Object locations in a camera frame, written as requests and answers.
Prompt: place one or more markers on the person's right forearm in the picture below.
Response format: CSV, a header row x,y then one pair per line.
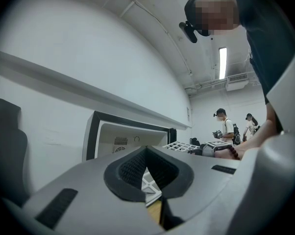
x,y
256,137

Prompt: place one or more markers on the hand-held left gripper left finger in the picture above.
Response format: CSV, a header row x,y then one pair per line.
x,y
88,180

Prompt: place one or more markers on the black office chair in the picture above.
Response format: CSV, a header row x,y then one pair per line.
x,y
7,146

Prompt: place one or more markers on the white ceiling air conditioner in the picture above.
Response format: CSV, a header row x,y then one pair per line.
x,y
237,81

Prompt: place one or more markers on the black backpack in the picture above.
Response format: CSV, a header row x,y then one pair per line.
x,y
236,133

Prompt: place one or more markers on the white ceiling conduit pipe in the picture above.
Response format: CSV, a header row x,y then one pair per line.
x,y
162,26

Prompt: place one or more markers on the long ceiling light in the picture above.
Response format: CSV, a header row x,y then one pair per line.
x,y
223,62

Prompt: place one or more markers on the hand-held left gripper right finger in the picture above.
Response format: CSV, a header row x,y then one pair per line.
x,y
206,172

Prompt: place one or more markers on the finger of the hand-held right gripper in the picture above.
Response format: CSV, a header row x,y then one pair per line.
x,y
195,151

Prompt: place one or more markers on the black bag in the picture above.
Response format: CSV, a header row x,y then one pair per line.
x,y
195,141

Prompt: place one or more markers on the person's dark shirt torso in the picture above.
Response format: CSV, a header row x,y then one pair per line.
x,y
262,30

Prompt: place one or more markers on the black head-worn camera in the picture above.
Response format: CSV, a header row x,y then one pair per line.
x,y
190,30

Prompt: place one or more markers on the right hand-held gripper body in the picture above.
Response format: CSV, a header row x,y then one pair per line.
x,y
214,148

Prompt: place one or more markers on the small white fridge black frame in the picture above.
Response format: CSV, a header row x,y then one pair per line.
x,y
105,136

